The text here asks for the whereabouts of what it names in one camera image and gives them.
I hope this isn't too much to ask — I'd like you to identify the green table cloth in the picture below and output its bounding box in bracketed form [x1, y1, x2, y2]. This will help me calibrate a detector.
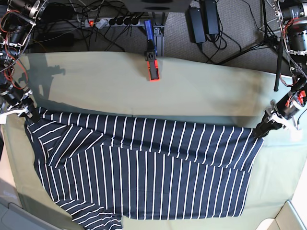
[0, 52, 307, 230]

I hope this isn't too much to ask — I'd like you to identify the aluminium frame post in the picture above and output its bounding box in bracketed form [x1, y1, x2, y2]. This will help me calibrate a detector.
[148, 12, 168, 57]

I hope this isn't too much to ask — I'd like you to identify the orange black centre clamp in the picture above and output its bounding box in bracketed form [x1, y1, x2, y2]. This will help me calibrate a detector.
[143, 20, 161, 82]

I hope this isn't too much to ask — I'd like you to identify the black power adapter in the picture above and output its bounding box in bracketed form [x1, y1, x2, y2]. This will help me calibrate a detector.
[186, 7, 206, 44]
[203, 0, 219, 35]

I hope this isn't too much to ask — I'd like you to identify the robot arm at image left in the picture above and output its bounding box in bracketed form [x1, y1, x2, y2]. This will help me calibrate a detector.
[0, 0, 48, 123]

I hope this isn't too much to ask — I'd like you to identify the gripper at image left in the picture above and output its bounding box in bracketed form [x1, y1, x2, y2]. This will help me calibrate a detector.
[0, 88, 41, 124]

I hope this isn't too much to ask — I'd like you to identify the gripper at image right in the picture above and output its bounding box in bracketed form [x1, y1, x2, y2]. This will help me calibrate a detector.
[253, 91, 306, 138]

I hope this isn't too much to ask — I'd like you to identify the navy white striped T-shirt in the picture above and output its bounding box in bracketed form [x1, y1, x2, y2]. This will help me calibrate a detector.
[25, 108, 263, 230]

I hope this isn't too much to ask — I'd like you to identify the black power adapter right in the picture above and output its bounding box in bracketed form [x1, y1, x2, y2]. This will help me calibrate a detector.
[203, 0, 219, 35]

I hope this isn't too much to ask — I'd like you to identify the grey power strip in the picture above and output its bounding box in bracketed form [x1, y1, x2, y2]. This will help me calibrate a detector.
[81, 16, 144, 29]

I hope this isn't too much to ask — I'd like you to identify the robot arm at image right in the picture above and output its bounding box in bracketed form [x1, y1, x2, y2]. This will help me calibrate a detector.
[254, 0, 307, 138]

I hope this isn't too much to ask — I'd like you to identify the grey bin corner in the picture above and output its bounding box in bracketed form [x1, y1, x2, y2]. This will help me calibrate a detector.
[0, 203, 59, 230]

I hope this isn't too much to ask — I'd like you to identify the black power adapter left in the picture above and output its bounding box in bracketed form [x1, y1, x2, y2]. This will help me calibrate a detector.
[186, 7, 206, 44]

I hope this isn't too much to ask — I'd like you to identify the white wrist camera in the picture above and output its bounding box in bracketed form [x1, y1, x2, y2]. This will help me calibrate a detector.
[0, 113, 8, 125]
[288, 125, 303, 142]

